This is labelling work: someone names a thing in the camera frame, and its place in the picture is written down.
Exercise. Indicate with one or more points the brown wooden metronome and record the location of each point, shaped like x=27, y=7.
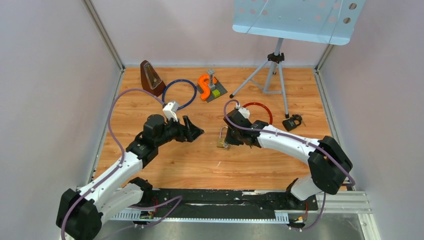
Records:
x=150, y=80

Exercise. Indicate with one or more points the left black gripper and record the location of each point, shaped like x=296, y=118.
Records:
x=192, y=132

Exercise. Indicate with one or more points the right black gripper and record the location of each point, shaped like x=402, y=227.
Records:
x=230, y=141

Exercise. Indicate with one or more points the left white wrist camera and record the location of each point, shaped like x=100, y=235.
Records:
x=170, y=111

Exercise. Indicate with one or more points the light blue music stand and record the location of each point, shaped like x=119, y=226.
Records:
x=328, y=22

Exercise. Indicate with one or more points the orange S block toy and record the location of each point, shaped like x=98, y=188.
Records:
x=209, y=87

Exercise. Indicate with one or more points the brass padlock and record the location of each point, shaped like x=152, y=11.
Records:
x=222, y=141

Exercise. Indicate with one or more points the small black padlock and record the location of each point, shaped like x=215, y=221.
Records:
x=292, y=122

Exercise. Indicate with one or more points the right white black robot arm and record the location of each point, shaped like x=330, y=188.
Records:
x=328, y=164

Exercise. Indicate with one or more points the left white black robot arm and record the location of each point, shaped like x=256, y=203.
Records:
x=81, y=213

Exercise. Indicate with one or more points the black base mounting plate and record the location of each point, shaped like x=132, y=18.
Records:
x=227, y=203

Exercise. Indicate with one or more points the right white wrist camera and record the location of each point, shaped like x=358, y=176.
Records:
x=243, y=111

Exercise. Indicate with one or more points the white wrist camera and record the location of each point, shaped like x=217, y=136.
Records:
x=170, y=111
x=243, y=111

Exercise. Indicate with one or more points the blue cable lock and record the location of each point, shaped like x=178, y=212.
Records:
x=183, y=91

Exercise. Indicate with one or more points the red cable lock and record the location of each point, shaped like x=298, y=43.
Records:
x=262, y=106

